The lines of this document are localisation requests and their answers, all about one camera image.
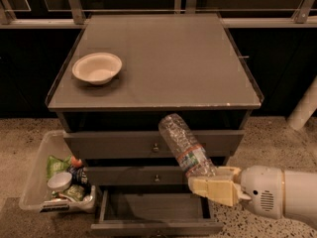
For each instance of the white paper bowl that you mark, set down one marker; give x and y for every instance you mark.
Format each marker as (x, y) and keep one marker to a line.
(97, 69)

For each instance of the grey drawer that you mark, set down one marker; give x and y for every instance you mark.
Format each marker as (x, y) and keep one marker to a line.
(161, 212)
(146, 144)
(163, 175)

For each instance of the metal window frame rail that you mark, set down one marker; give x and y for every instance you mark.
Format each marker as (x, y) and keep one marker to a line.
(16, 14)

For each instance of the green snack bag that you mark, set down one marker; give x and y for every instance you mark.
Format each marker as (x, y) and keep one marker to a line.
(56, 165)

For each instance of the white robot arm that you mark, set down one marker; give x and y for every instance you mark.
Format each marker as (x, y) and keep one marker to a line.
(300, 196)

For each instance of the grey top drawer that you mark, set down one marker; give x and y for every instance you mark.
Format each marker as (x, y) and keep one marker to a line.
(146, 144)

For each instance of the green chip bag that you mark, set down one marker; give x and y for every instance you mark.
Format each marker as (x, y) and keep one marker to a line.
(75, 193)

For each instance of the small white cup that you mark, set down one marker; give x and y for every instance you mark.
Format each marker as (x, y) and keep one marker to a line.
(60, 181)

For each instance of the grey drawer cabinet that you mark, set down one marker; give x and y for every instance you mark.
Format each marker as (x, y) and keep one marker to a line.
(184, 64)

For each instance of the grey bottom drawer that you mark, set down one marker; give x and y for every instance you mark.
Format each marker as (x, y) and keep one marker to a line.
(161, 212)

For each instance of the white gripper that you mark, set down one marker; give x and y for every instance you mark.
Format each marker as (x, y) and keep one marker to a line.
(262, 188)

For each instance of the clear plastic bin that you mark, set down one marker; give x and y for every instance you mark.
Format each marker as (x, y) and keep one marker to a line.
(36, 195)

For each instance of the clear plastic water bottle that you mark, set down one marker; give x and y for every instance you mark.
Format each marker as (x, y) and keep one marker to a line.
(189, 153)

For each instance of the grey middle drawer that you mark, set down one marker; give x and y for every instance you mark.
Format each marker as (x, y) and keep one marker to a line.
(163, 175)

